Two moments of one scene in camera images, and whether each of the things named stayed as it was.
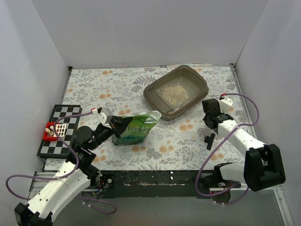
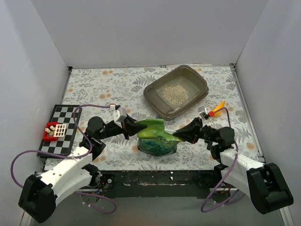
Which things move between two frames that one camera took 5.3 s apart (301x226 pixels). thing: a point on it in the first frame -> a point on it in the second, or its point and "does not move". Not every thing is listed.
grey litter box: x=175 y=88 does not move
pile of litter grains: x=175 y=93 does not move
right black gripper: x=210 y=139 -> x=199 y=130
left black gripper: x=114 y=128 does not move
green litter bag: x=137 y=129 -> x=154 y=140
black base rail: x=179 y=184 does not move
